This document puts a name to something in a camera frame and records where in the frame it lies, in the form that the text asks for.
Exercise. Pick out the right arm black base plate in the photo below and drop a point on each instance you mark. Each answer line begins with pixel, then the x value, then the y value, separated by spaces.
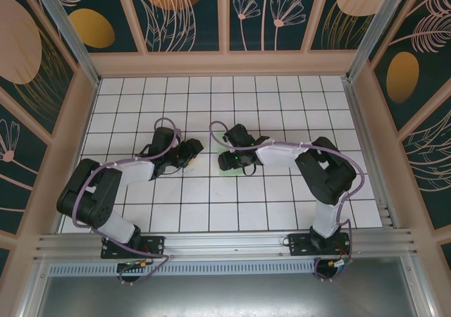
pixel 299 246

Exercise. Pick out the dark panel, oval and fern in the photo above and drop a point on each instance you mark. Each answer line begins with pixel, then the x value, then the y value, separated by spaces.
pixel 415 49

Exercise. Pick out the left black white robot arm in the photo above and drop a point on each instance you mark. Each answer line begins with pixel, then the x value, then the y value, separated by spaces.
pixel 91 197

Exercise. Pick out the long aluminium mounting rail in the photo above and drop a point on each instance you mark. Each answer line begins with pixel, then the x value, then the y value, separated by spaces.
pixel 225 246

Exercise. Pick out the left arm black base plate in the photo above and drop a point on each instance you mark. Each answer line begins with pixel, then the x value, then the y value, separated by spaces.
pixel 155 246

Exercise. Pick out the aluminium side rail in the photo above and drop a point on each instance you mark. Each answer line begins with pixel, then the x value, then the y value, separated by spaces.
pixel 368 144

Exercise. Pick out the dark panel with orange circle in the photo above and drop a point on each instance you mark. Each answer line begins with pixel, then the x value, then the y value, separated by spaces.
pixel 169 0

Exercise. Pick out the dark panel with pink flowers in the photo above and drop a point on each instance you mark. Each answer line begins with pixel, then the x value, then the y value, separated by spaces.
pixel 253 38

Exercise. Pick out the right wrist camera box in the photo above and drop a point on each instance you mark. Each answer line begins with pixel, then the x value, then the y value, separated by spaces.
pixel 231 150

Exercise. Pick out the dark panel with gold oval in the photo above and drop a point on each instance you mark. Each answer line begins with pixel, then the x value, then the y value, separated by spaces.
pixel 91 28

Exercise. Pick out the aluminium frame leg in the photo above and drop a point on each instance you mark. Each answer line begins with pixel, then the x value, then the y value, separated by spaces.
pixel 35 292
pixel 419 289

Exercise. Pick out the aluminium corner post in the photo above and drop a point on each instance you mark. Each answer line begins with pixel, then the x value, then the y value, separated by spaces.
pixel 374 31
pixel 70 31

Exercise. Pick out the dark panel with single flower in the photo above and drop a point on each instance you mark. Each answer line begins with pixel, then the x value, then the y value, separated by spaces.
pixel 17 176

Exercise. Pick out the dark panel with fern outlines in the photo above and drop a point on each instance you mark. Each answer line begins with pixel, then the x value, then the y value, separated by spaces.
pixel 430 162

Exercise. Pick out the plain dark wall panel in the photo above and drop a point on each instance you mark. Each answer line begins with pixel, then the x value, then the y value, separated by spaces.
pixel 446 260
pixel 4 257

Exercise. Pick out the grey metal sheet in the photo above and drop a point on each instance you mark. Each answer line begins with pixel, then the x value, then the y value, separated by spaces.
pixel 225 296

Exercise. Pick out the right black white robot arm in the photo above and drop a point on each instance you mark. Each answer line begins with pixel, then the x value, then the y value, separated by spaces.
pixel 327 176

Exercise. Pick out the dark panel, large pale disc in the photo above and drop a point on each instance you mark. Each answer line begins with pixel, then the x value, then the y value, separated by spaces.
pixel 21 49

